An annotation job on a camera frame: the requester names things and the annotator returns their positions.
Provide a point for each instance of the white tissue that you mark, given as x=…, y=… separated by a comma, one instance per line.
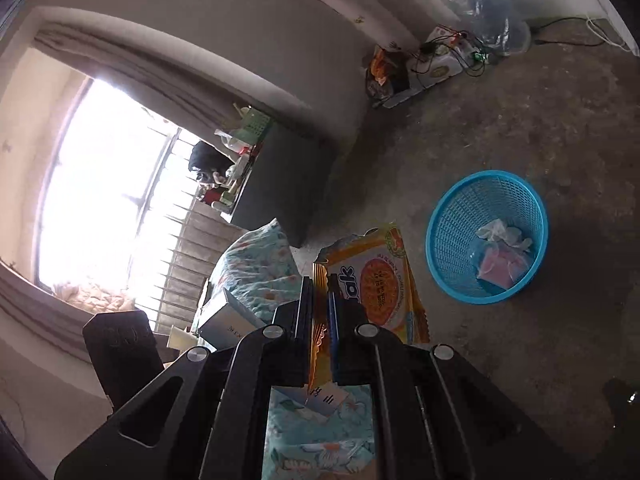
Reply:
x=495, y=232

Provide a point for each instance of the metal window railing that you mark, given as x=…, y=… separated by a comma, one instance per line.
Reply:
x=195, y=260

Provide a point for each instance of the pink scouring sponge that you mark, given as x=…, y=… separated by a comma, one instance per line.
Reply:
x=506, y=269

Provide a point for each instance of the green pen basket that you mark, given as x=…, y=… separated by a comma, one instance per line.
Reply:
x=256, y=124

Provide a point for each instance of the dark bedside cabinet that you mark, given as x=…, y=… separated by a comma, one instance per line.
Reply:
x=285, y=185

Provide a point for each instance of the white power strip box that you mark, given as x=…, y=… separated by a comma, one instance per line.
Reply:
x=440, y=67

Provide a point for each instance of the orange biscuit packet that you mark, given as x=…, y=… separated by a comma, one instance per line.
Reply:
x=385, y=285

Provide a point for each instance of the grey curtain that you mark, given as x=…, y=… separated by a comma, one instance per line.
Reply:
x=165, y=60
x=50, y=305

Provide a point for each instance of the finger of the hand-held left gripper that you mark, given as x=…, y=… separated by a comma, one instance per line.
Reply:
x=125, y=355

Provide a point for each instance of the clear blue water jug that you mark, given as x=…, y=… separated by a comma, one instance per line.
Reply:
x=480, y=5

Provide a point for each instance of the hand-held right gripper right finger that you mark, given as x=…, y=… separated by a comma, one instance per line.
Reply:
x=400, y=390

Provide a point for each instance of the white blue printed box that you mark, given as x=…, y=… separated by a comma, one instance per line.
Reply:
x=320, y=400

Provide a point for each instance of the white dark-edged box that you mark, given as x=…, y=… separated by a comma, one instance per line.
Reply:
x=230, y=320

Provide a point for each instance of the white balloon print board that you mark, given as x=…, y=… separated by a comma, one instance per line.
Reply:
x=340, y=5

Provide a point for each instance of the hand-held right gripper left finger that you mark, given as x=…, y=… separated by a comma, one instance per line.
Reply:
x=280, y=360

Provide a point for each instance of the black orange snack bag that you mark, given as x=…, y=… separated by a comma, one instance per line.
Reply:
x=386, y=77

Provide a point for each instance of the clear pink print plastic bag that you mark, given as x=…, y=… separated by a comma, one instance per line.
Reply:
x=485, y=256

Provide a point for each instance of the floral blue blanket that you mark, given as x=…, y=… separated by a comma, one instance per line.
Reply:
x=255, y=270

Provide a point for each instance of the blue plastic basket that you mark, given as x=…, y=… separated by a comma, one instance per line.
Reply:
x=450, y=265

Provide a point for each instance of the beige cloth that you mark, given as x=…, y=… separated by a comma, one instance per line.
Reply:
x=95, y=297

